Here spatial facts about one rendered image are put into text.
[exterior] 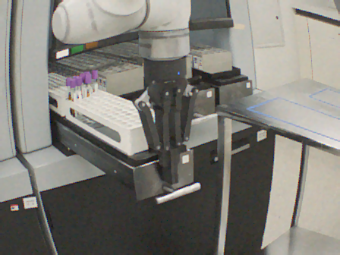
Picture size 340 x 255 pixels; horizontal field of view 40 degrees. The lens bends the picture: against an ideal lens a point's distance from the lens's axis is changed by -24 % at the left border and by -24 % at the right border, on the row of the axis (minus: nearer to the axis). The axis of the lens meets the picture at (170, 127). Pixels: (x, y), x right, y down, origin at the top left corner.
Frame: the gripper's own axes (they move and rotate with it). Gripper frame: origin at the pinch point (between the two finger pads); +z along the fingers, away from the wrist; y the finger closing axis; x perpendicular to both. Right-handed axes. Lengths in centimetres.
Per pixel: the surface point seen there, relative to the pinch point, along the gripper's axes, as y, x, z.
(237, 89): -46, -30, 1
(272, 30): -198, -150, 12
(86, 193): 3.8, -30.3, 17.3
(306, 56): -229, -140, 32
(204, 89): -34.2, -30.9, -0.7
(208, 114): -34.7, -30.3, 5.9
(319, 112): -43.5, 6.4, -2.0
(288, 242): -56, -9, 52
